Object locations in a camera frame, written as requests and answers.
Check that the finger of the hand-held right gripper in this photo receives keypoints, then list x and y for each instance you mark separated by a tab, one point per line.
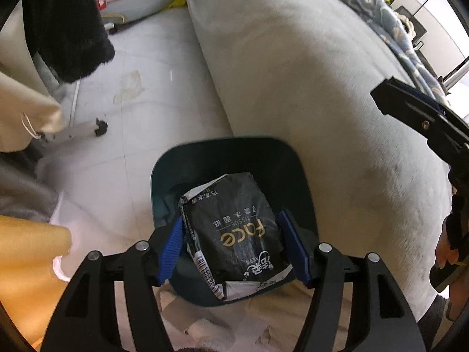
406	106
425	97

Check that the white and black wardrobe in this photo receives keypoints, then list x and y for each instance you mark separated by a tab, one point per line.
432	18

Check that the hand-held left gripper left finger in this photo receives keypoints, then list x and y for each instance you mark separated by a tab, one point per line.
172	245

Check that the yellow cloth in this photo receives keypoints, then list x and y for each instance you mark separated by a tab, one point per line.
29	256

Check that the grey cloth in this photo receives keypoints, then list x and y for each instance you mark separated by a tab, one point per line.
22	190

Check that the dark teal trash bin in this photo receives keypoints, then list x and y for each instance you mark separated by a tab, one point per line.
227	157

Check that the grey floor cushion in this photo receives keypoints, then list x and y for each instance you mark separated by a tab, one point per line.
139	5

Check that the white clothes rack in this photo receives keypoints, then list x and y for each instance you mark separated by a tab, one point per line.
73	130

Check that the blue cloud-patterned blanket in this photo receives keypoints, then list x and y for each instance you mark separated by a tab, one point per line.
366	3

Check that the person's right hand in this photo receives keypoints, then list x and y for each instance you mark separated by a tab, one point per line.
443	245

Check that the white scalloped cat bed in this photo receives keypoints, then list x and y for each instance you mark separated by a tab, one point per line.
407	25

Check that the red box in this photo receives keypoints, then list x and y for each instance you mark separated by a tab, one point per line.
102	5

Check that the beige cloth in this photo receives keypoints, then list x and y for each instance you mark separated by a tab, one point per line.
256	322

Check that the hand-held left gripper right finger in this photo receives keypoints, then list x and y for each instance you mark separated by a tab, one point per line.
293	249

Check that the black fuzzy garment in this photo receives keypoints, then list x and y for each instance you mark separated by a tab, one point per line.
66	25

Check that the black tissue packet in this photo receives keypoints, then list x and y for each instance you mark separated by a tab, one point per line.
234	227

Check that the grey-green bed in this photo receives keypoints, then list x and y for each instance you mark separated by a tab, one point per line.
311	99

